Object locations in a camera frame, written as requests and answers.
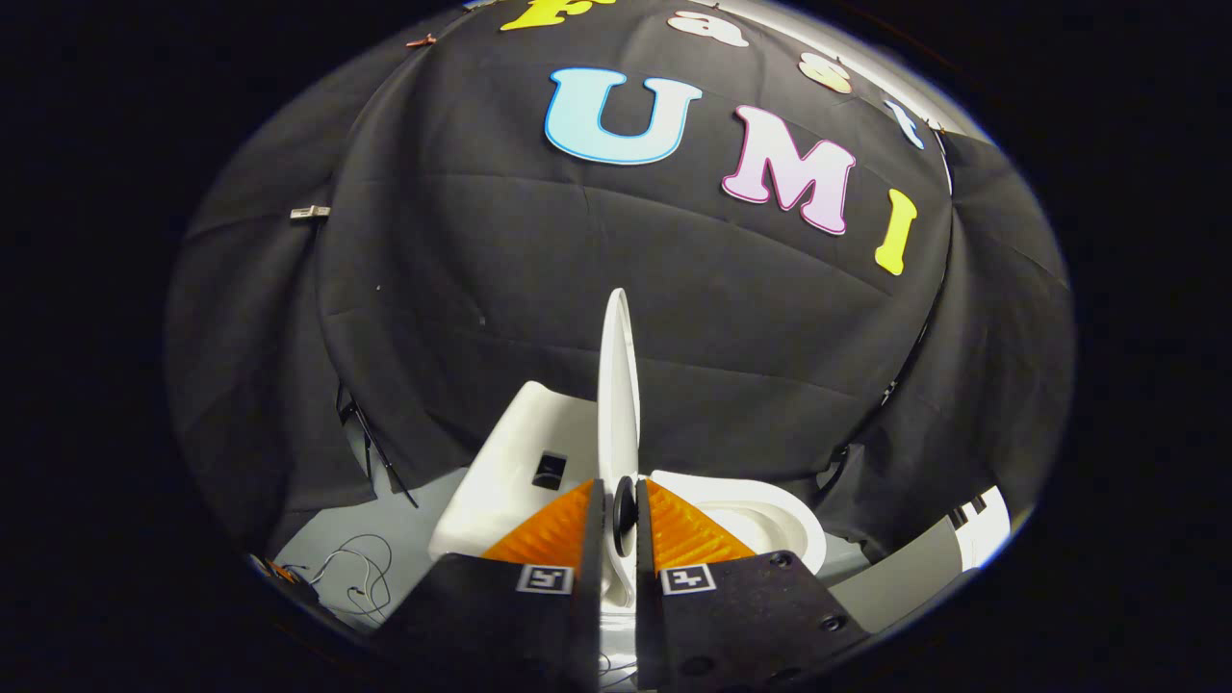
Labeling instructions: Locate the white panel with black stripes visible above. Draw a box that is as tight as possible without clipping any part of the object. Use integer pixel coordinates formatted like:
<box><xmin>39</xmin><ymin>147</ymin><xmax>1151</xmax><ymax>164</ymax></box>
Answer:
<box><xmin>948</xmin><ymin>486</ymin><xmax>1012</xmax><ymax>571</ymax></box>

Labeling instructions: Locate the white toilet body with tank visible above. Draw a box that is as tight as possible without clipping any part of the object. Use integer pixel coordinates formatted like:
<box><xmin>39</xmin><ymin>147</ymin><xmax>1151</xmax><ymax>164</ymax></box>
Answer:
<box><xmin>428</xmin><ymin>380</ymin><xmax>829</xmax><ymax>578</ymax></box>

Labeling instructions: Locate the white toilet lid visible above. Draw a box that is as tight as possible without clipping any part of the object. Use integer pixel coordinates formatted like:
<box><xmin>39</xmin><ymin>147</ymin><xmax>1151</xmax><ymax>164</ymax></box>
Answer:
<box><xmin>597</xmin><ymin>287</ymin><xmax>644</xmax><ymax>609</ymax></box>

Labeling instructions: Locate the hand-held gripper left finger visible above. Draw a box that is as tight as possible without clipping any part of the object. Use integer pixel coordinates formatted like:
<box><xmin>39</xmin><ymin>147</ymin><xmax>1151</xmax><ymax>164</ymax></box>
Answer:
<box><xmin>371</xmin><ymin>478</ymin><xmax>607</xmax><ymax>692</ymax></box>

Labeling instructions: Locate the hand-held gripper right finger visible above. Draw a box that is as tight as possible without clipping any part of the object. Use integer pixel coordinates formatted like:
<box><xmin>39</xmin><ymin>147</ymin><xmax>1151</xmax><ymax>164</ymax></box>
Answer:
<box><xmin>635</xmin><ymin>478</ymin><xmax>872</xmax><ymax>692</ymax></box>

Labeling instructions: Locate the white toilet seat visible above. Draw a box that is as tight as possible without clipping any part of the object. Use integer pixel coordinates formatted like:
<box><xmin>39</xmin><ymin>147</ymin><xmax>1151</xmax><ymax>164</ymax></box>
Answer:
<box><xmin>651</xmin><ymin>470</ymin><xmax>829</xmax><ymax>577</ymax></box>

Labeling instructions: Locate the white cable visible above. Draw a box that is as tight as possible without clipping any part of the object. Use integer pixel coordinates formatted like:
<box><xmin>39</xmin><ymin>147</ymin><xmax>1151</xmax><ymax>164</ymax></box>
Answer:
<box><xmin>279</xmin><ymin>534</ymin><xmax>396</xmax><ymax>619</ymax></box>

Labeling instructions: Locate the black backdrop cloth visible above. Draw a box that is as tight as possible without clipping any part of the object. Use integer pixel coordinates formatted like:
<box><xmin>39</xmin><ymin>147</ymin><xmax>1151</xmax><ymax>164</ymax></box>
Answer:
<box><xmin>166</xmin><ymin>0</ymin><xmax>1076</xmax><ymax>564</ymax></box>

